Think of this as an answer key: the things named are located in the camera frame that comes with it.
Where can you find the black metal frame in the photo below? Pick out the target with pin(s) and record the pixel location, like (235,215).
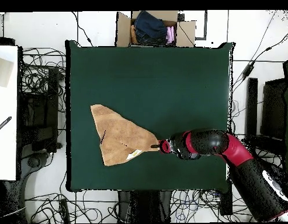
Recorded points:
(251,105)

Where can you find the blue denim jeans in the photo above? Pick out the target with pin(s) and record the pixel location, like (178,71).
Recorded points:
(149,26)

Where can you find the beige paper sheet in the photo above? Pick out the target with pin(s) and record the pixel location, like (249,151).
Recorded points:
(2,72)

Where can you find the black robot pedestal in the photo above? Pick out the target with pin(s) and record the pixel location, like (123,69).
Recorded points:
(146,205)

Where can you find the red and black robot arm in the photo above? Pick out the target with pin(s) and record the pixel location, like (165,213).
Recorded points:
(237,151)

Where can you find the pink cloth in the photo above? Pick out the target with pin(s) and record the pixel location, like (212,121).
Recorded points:
(170,35)

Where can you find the white side table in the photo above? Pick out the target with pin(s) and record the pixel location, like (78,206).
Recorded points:
(5,140)

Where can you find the black equipment rack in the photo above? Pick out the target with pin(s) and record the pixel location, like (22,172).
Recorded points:
(41,112)

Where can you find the black power strip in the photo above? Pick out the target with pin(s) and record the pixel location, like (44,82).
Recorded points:
(226,203)

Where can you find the dark green table cloth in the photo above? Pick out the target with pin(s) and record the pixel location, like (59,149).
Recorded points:
(157,81)

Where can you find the tan terry towel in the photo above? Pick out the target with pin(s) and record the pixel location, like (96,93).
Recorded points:
(120,135)

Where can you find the brown cardboard box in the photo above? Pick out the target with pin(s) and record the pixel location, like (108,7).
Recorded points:
(184,32)

